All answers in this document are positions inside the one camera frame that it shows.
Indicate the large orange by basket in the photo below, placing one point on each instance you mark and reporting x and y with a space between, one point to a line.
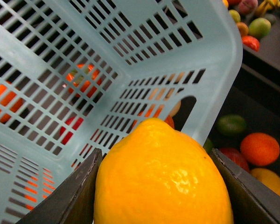
6 98

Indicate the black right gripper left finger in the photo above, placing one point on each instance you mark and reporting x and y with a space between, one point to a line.
73 200

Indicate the green lime upper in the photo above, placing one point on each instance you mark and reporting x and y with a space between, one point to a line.
231 125

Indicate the yellow lemon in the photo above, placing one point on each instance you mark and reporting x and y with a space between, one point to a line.
157 175

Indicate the orange tangerine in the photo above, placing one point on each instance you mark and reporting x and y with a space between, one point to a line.
260 149

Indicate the red yellow small apple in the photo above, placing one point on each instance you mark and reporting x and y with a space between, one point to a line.
234 155

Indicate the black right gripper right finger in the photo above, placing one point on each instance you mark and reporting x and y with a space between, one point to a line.
252 202

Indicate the light blue carried basket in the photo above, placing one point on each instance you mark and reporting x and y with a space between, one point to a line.
89 71

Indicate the small yellow citrus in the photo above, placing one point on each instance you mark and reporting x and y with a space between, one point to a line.
268 178

